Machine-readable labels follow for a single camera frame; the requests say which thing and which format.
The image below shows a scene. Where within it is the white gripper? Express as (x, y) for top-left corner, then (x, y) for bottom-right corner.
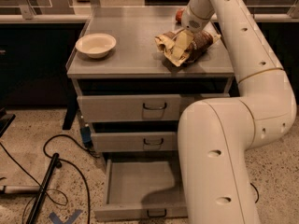
(172, 6), (212, 60)

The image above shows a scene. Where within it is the brown chip bag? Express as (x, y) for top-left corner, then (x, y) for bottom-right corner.
(154, 29), (221, 67)

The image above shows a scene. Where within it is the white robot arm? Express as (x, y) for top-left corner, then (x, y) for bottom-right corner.
(178, 0), (297, 224)

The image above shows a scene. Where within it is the top grey drawer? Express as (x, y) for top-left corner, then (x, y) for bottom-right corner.
(78, 93), (228, 122)

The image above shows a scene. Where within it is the grey drawer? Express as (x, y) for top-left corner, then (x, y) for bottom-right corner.
(91, 132), (178, 152)
(78, 93), (228, 122)
(94, 156), (187, 222)

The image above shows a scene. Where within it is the grey drawer cabinet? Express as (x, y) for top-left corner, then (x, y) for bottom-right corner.
(65, 6), (235, 173)

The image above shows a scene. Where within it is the middle grey drawer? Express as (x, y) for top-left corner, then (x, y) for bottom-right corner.
(91, 132), (178, 152)

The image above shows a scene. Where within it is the bottom grey drawer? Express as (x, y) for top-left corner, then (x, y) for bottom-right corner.
(94, 156), (187, 222)

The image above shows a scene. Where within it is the red soda can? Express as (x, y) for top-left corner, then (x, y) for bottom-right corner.
(176, 8), (185, 23)

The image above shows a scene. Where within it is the white bowl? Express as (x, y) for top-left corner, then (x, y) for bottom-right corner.
(75, 34), (116, 59)

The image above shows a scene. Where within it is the blue power adapter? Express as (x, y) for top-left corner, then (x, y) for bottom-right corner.
(80, 127), (93, 148)

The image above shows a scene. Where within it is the black bar on floor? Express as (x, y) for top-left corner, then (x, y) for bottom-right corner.
(26, 153), (59, 224)

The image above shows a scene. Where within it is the white tube on floor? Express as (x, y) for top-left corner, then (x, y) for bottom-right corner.
(0, 186), (39, 195)

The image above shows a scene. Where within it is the black cable on left floor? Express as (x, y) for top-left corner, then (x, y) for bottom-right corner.
(0, 133), (101, 224)

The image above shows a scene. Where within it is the black cable on floor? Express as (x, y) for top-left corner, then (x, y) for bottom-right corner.
(249, 182), (260, 204)
(0, 133), (101, 224)

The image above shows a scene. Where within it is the black cable on right floor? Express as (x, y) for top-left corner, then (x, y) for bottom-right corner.
(249, 182), (260, 204)

